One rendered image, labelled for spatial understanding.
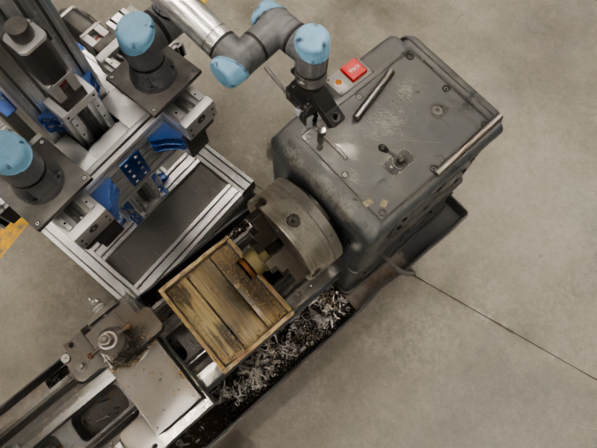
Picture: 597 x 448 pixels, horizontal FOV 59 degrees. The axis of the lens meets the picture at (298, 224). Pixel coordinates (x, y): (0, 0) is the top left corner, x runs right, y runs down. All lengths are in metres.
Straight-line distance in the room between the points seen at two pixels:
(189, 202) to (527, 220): 1.77
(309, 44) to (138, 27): 0.66
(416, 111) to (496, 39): 1.94
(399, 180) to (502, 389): 1.54
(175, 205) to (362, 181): 1.34
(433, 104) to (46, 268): 2.12
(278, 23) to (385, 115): 0.55
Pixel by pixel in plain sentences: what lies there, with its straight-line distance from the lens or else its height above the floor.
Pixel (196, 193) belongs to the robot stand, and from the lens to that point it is 2.68.
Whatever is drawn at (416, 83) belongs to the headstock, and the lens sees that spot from 1.72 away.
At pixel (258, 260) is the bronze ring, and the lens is 1.59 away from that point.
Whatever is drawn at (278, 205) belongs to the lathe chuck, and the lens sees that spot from 1.52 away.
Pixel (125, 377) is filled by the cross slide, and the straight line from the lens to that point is 1.77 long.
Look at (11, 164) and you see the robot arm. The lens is 1.59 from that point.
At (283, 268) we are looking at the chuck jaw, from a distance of 1.59.
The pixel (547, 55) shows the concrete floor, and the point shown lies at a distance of 3.61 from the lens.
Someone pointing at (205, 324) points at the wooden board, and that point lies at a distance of 1.81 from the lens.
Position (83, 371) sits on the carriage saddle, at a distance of 1.88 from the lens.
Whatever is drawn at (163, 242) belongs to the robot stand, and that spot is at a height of 0.21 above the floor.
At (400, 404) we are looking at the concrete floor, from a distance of 2.71.
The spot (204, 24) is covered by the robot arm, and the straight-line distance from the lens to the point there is 1.21.
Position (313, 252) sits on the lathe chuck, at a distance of 1.52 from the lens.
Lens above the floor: 2.66
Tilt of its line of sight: 72 degrees down
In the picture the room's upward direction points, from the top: 1 degrees clockwise
